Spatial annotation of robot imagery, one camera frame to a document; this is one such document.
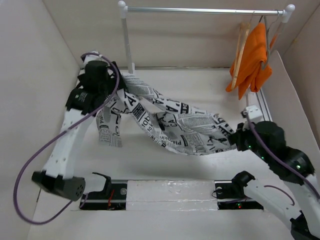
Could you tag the newspaper print trousers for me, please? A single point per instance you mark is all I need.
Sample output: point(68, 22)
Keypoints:
point(176, 126)

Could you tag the wooden clothes hanger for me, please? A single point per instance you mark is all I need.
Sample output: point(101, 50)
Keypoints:
point(241, 42)

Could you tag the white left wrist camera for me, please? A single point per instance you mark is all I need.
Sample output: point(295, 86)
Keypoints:
point(91, 56)

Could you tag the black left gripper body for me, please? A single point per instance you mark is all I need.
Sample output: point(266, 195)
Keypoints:
point(109, 85)

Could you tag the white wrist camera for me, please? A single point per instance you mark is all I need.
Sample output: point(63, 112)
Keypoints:
point(252, 112)
point(91, 56)

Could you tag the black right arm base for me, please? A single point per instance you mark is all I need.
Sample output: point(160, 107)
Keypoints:
point(231, 197)

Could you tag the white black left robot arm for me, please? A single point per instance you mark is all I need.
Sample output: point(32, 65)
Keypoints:
point(57, 175)

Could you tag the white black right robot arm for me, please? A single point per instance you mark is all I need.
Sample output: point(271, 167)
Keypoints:
point(267, 141)

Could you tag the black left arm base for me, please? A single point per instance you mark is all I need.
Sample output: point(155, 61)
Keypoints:
point(113, 197)

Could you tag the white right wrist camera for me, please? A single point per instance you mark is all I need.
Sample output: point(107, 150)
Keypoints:
point(252, 112)

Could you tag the orange cloth on hanger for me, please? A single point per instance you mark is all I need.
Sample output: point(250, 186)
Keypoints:
point(251, 76)

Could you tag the aluminium side rail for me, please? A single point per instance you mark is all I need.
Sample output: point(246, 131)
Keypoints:
point(262, 101)

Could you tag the white metal clothes rack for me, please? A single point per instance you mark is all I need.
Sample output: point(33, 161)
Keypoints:
point(187, 52)

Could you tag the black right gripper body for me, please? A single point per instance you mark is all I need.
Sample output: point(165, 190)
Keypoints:
point(244, 140)

